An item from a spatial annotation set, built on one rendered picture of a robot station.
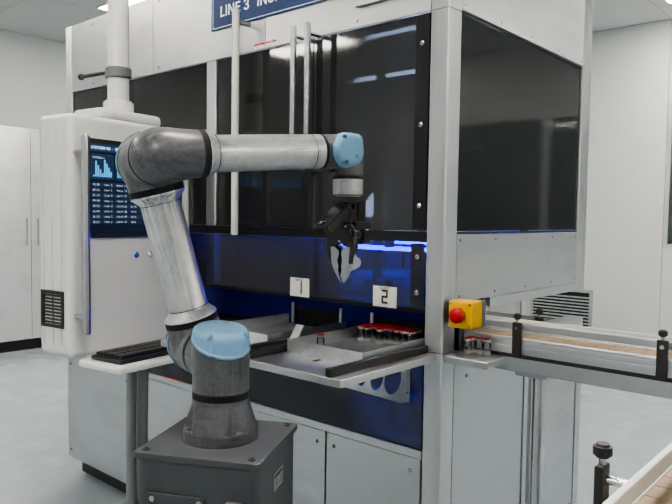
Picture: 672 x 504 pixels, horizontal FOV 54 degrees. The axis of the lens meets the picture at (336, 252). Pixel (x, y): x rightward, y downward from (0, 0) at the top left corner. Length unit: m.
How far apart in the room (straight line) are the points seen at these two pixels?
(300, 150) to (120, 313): 1.09
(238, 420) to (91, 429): 2.00
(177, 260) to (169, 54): 1.42
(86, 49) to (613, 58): 4.71
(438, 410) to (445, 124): 0.77
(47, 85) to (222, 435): 6.19
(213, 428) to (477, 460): 0.97
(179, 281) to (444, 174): 0.76
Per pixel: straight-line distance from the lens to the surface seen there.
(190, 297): 1.46
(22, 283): 6.62
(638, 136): 6.44
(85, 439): 3.39
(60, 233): 2.21
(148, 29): 2.88
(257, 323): 2.20
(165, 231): 1.44
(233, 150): 1.35
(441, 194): 1.80
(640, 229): 6.39
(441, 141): 1.81
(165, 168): 1.33
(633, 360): 1.73
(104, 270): 2.25
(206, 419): 1.37
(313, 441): 2.20
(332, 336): 1.95
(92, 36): 3.25
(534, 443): 1.92
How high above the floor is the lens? 1.25
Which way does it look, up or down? 3 degrees down
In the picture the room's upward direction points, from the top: 1 degrees clockwise
